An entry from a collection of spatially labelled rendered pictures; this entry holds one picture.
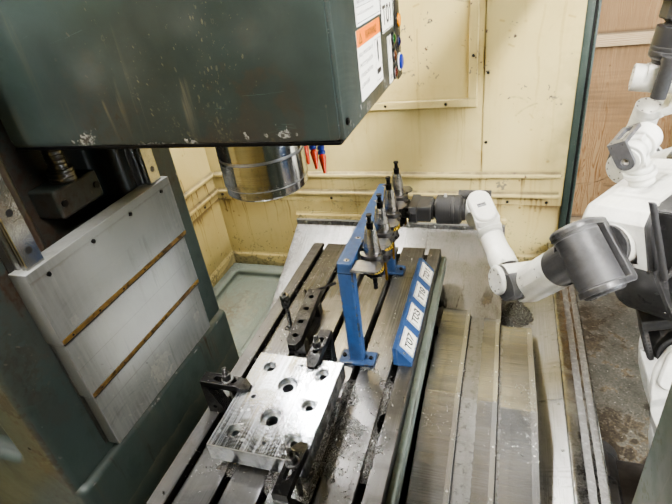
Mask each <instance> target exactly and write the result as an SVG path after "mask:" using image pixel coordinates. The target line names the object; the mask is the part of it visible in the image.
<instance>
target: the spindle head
mask: <svg viewBox="0 0 672 504"><path fill-rule="evenodd" d="M392 11H393V26H392V27H391V28H390V29H389V30H387V31H386V32H385V33H383V34H382V31H381V16H380V14H378V15H376V16H375V17H373V18H372V19H370V20H368V21H367V22H365V23H363V24H362V25H360V26H358V27H356V19H355V8H354V0H0V119H1V121H2V124H3V126H4V128H5V130H6V132H7V134H8V136H9V138H10V140H11V142H12V144H13V145H14V146H16V148H15V149H16V150H17V151H23V150H83V149H142V148H202V147H261V146H320V145H342V144H343V143H344V141H345V140H346V139H347V138H348V136H349V135H350V134H351V133H352V131H353V130H354V129H355V128H356V126H357V125H358V124H359V123H360V122H361V120H362V119H363V118H364V117H365V115H366V114H367V113H368V112H369V110H370V109H371V108H372V107H373V106H374V104H375V103H376V102H377V101H378V99H379V98H380V97H381V96H382V94H383V93H384V92H385V91H386V89H387V88H388V87H389V86H390V85H391V84H390V80H389V64H388V49H387V36H389V35H390V34H391V33H392V31H394V32H395V27H394V10H393V0H392ZM378 17H379V24H380V38H381V52H382V66H383V80H382V81H381V82H380V83H379V84H378V85H377V87H376V88H375V89H374V90H373V91H372V92H371V93H370V94H369V96H368V97H367V98H366V99H365V100H364V101H363V102H362V97H361V86H360V76H359V65H358V55H357V44H356V34H355V31H357V30H359V29H360V28H362V27H363V26H365V25H367V24H368V23H370V22H371V21H373V20H374V19H376V18H378Z"/></svg>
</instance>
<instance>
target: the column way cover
mask: <svg viewBox="0 0 672 504"><path fill-rule="evenodd" d="M160 177H161V179H159V180H158V181H156V182H155V183H154V184H152V185H147V184H144V185H140V186H138V187H137V188H135V189H134V190H132V191H131V192H129V193H128V194H126V195H125V196H123V197H122V198H120V199H119V200H117V201H116V202H114V203H113V204H111V205H110V206H109V207H107V208H106V209H104V210H103V211H101V212H100V213H98V214H97V215H95V216H94V217H92V218H91V219H89V220H88V221H86V222H85V223H83V224H82V225H80V226H79V227H78V228H76V229H75V230H73V231H72V232H70V233H69V234H67V235H66V236H64V237H63V238H61V239H60V240H58V241H57V242H55V243H54V244H52V245H51V246H50V247H48V248H47V249H45V250H44V251H42V252H41V253H42V255H43V257H44V259H45V260H43V261H42V262H41V263H39V264H38V265H36V266H35V267H33V268H32V269H31V270H29V271H23V270H22V269H20V270H14V271H13V272H11V273H10V274H8V276H9V278H10V280H11V281H12V283H13V285H14V287H15V288H16V290H17V292H18V294H19V295H20V297H21V299H22V301H23V302H24V304H25V306H26V308H27V309H28V311H29V313H30V315H31V316H32V318H33V320H34V322H35V323H36V325H37V327H38V329H39V330H40V332H41V334H42V336H43V337H44V339H45V341H46V343H48V344H51V345H52V347H53V349H54V350H55V352H56V354H57V356H58V357H59V359H60V361H61V363H62V365H63V366H64V368H65V370H66V372H67V373H68V375H69V377H70V379H71V380H72V382H73V384H74V386H75V387H76V389H77V391H78V393H79V394H80V396H83V397H84V398H85V400H86V402H87V403H88V405H89V407H90V409H91V410H92V412H93V414H94V416H95V418H96V419H97V421H98V423H99V425H100V426H101V428H102V430H103V432H104V434H105V435H106V437H107V439H108V441H109V442H113V443H117V444H120V443H121V442H122V440H123V439H124V438H125V436H126V435H127V434H128V432H129V431H130V430H131V429H132V427H133V426H134V425H135V423H136V422H137V421H138V419H139V418H140V417H141V416H142V414H143V413H144V412H145V410H146V409H147V408H148V407H149V405H150V404H151V403H152V401H153V400H154V399H155V397H156V396H157V395H158V394H159V392H160V391H161V390H162V388H163V387H164V386H165V384H166V383H167V382H168V381H169V379H170V378H171V377H172V375H173V374H174V373H175V371H176V370H177V369H178V367H179V366H180V365H181V364H182V362H183V361H184V360H185V358H186V357H187V356H188V354H189V353H190V352H191V351H192V349H193V348H194V347H195V345H196V344H197V343H198V342H199V340H200V339H201V338H202V336H203V335H204V334H205V333H206V331H207V330H208V329H209V327H210V323H209V320H208V317H207V314H206V311H205V308H204V305H203V302H202V299H201V296H200V293H199V290H198V287H197V285H198V284H199V280H198V278H197V275H196V271H195V268H194V265H193V262H192V259H191V256H190V253H189V250H188V247H187V244H186V241H185V238H184V236H185V235H186V231H185V228H184V225H183V222H182V219H181V216H180V213H179V210H178V207H177V204H176V201H175V197H174V194H173V191H172V188H171V185H170V182H169V179H168V176H160Z"/></svg>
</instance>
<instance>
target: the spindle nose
mask: <svg viewBox="0 0 672 504"><path fill-rule="evenodd" d="M215 150H216V154H217V157H218V161H219V165H220V169H221V173H222V177H223V180H224V184H225V187H226V188H227V191H228V194H229V195H230V196H231V197H233V198H235V199H237V200H240V201H245V202H263V201H270V200H275V199H279V198H282V197H285V196H288V195H290V194H293V193H294V192H296V191H298V190H299V189H301V188H302V187H303V186H304V185H305V184H306V182H307V181H308V173H307V172H308V166H307V160H306V154H305V148H304V146H261V147H215Z"/></svg>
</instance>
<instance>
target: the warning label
mask: <svg viewBox="0 0 672 504"><path fill-rule="evenodd" d="M355 34H356V44H357V55H358V65H359V76H360V86H361V97H362V102H363V101H364V100H365V99H366V98H367V97H368V96H369V94H370V93H371V92H372V91H373V90H374V89H375V88H376V87H377V85H378V84H379V83H380V82H381V81H382V80H383V66H382V52H381V38H380V24H379V17H378V18H376V19H374V20H373V21H371V22H370V23H368V24H367V25H365V26H363V27H362V28H360V29H359V30H357V31H355Z"/></svg>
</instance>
